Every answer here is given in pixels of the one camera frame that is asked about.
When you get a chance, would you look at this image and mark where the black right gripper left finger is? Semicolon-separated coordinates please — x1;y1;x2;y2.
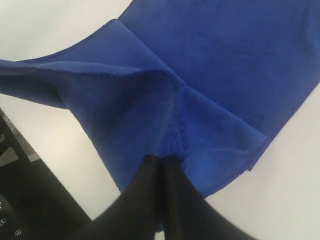
68;155;160;240

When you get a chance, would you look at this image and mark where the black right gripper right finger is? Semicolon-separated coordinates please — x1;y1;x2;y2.
162;157;254;240

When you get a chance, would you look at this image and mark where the blue towel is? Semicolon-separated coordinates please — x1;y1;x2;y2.
0;0;320;197

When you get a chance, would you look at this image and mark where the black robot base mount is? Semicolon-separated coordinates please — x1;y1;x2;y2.
0;112;91;240

